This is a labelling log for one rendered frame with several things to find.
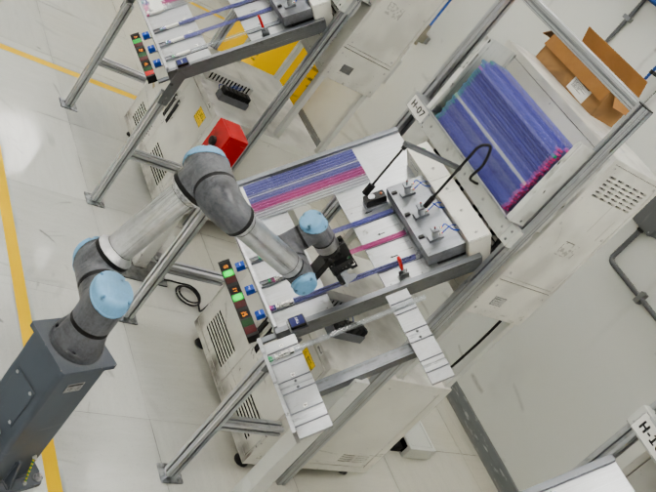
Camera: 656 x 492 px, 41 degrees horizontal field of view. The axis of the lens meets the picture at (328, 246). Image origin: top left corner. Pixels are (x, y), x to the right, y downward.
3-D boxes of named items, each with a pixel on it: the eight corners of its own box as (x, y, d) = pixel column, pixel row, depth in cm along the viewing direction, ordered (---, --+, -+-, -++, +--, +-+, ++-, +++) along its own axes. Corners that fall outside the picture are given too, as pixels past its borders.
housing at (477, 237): (468, 269, 286) (469, 242, 275) (407, 175, 317) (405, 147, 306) (490, 262, 287) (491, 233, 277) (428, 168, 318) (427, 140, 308)
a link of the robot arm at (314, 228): (292, 216, 255) (317, 202, 255) (305, 236, 264) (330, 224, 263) (300, 234, 250) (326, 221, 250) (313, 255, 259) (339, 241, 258)
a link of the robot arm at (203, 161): (67, 292, 231) (219, 166, 218) (61, 253, 241) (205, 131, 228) (101, 308, 240) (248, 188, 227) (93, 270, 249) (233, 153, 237)
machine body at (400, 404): (231, 472, 320) (331, 367, 294) (185, 331, 365) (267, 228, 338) (356, 481, 362) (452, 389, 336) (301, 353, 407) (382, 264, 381)
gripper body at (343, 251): (359, 267, 271) (347, 247, 262) (335, 281, 272) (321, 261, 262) (349, 251, 276) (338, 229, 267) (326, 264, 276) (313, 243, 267)
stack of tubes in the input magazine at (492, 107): (503, 210, 273) (563, 147, 262) (433, 114, 305) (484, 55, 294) (526, 220, 281) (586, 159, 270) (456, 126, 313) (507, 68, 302)
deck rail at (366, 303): (278, 345, 274) (275, 333, 269) (276, 340, 275) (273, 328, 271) (482, 267, 285) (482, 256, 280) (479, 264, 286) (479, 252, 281)
